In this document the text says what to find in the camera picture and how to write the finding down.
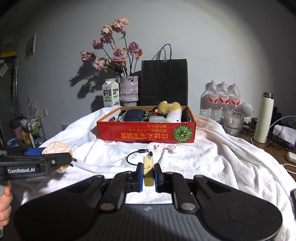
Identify yellow cube block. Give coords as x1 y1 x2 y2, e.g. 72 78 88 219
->
144 156 154 187

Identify black usb cable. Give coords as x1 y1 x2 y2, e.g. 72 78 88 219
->
126 149 154 166

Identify yellow white plush toy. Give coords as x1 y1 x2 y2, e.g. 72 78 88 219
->
157 101 183 123

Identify white round small object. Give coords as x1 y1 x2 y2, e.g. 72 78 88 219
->
42 141 72 173

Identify person's left hand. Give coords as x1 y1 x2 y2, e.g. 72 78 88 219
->
0 181 13 226

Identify red cardboard box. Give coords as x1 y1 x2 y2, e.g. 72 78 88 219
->
97 106 196 144

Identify white translucent container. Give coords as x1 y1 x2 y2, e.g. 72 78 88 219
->
149 115 168 123

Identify navy blue pouch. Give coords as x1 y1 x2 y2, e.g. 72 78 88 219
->
123 109 144 121

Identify white fluffy blanket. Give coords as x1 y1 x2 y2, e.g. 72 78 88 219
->
12 108 295 240

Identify water bottle left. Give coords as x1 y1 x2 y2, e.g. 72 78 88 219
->
200 80 219 118

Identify water bottle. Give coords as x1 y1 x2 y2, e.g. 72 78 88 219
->
200 80 219 118
217 81 230 118
229 83 241 110

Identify purple glass vase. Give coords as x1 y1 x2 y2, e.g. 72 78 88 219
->
119 76 138 107

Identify white milk carton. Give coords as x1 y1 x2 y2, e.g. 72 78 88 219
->
102 78 120 108

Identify clear glass cup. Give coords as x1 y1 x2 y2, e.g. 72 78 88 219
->
223 111 244 136

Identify black paper bag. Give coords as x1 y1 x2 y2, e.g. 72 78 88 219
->
138 43 188 106

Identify water bottle middle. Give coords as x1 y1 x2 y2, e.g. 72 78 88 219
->
217 81 230 118

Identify white round lamp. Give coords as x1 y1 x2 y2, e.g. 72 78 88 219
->
240 102 254 117

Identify water bottle right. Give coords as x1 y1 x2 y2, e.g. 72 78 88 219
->
229 83 241 110

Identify white thermos bottle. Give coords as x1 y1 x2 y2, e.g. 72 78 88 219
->
253 92 274 144

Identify dried purple flowers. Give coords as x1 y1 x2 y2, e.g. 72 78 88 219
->
80 17 143 77

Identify wire storage rack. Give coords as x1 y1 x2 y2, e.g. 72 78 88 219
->
9 116 47 148

